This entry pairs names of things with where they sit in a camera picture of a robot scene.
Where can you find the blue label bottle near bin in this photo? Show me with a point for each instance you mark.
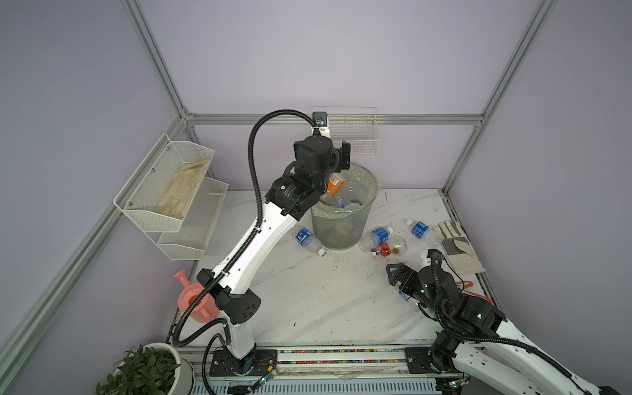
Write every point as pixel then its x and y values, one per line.
pixel 375 238

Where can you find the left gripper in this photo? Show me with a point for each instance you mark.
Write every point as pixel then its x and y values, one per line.
pixel 341 158

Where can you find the blue label bottle by bin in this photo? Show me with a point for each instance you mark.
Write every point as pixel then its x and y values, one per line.
pixel 309 241

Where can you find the beige cloth in shelf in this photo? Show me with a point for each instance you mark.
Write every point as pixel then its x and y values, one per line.
pixel 180 193

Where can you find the small blue label bottle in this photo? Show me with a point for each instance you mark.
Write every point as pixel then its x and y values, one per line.
pixel 404 296

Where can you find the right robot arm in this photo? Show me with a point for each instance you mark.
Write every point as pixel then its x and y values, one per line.
pixel 477 339

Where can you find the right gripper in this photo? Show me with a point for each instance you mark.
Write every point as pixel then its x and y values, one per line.
pixel 407 275

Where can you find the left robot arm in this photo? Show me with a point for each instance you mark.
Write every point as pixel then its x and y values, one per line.
pixel 299 188

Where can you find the white mesh two-tier shelf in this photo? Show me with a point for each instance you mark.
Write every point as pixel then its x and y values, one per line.
pixel 186 239

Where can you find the grey mesh waste bin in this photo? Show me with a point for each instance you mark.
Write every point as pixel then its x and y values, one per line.
pixel 340 234

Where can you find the white wire wall basket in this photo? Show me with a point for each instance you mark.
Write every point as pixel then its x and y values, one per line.
pixel 356 125

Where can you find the potted green plant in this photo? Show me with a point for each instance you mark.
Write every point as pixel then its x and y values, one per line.
pixel 155 368

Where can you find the grey white work glove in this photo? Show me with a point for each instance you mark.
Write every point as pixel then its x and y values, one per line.
pixel 458 249

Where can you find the green plastic bin liner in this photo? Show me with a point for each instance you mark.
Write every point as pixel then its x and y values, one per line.
pixel 358 174

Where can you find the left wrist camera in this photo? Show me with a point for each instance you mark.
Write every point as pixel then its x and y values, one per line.
pixel 321 124

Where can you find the orange label bottle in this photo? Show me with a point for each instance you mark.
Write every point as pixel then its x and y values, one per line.
pixel 331 196

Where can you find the blue label bottle far right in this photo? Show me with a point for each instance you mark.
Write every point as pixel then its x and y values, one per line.
pixel 423 233

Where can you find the pink watering can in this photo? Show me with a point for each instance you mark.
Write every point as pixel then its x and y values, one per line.
pixel 206 310

